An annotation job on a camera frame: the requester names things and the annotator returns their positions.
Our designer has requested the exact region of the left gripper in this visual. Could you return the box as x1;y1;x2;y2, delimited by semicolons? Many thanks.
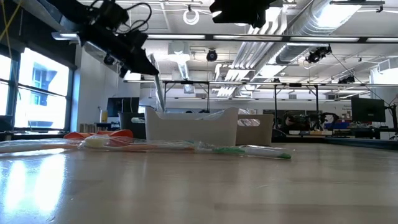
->
77;26;160;78

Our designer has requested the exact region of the white plastic handled bin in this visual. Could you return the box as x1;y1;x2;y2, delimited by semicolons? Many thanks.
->
145;107;239;147

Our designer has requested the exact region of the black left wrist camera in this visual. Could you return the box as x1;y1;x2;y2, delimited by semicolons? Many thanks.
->
93;0;130;30

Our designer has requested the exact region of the person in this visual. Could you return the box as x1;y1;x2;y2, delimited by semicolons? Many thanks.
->
281;111;307;133

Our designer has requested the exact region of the black computer monitor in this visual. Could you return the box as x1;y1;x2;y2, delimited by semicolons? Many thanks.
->
351;98;386;123
106;96;140;118

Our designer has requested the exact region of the white cable coil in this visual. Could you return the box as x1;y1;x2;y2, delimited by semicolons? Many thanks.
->
182;8;200;26

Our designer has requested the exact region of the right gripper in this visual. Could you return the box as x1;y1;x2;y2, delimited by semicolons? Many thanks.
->
208;0;277;29

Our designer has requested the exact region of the grey plastic bin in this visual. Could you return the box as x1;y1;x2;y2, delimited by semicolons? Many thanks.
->
119;112;147;139

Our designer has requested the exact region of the translucent cream plastic bin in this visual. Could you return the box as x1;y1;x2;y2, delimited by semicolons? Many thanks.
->
236;114;274;146

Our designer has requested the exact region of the black ceiling device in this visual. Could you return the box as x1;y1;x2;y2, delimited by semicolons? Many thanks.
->
306;45;332;65

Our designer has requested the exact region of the pile of wrapped toothbrushes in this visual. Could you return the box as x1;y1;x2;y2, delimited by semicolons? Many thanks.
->
325;136;398;151

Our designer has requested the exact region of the black background rack frame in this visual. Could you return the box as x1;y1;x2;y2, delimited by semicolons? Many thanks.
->
123;79;398;114

